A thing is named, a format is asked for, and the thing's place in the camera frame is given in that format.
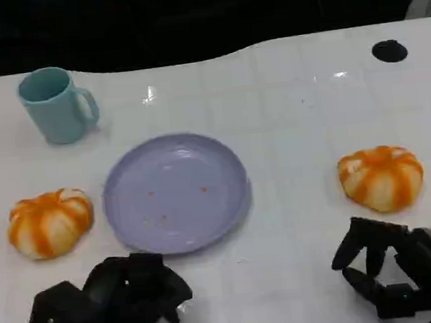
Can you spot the lilac plate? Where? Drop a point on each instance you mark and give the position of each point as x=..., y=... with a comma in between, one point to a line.
x=176, y=194

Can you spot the pale green mug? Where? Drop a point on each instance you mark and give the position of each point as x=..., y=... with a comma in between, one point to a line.
x=55, y=108

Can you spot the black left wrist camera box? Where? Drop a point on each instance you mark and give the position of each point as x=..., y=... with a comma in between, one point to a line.
x=63, y=321

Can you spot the orange and white bread roll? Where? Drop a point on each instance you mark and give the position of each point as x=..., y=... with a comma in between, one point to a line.
x=49, y=223
x=383, y=177

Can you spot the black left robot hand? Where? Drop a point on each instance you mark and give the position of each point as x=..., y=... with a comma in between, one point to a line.
x=136, y=287

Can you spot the black round table grommet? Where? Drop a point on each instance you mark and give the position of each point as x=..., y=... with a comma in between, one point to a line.
x=389, y=51

